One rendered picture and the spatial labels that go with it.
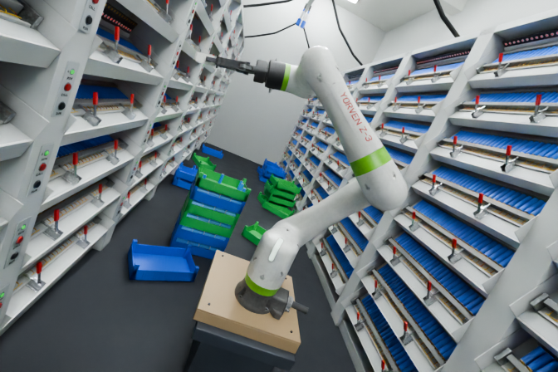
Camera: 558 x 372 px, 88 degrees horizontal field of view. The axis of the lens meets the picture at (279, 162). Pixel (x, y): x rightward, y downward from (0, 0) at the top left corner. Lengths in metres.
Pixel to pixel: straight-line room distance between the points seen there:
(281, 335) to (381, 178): 0.57
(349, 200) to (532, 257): 0.54
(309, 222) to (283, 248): 0.18
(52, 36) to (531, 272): 1.31
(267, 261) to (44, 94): 0.70
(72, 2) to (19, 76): 0.18
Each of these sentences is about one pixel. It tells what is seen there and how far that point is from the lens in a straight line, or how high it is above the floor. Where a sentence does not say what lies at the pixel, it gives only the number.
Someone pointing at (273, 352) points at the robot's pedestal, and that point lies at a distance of 1.04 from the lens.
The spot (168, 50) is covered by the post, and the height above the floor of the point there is 0.99.
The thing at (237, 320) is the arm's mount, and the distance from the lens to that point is 1.00.
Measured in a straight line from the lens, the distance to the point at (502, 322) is 1.16.
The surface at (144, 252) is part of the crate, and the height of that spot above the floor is 0.01.
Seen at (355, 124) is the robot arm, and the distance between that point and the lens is 0.85.
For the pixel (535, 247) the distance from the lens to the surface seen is 1.15.
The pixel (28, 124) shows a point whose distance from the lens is 0.76.
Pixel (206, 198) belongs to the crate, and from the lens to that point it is 1.64.
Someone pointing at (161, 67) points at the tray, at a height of 0.91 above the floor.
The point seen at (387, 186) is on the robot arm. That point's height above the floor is 0.88.
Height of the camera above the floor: 0.93
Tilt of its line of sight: 9 degrees down
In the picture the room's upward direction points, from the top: 24 degrees clockwise
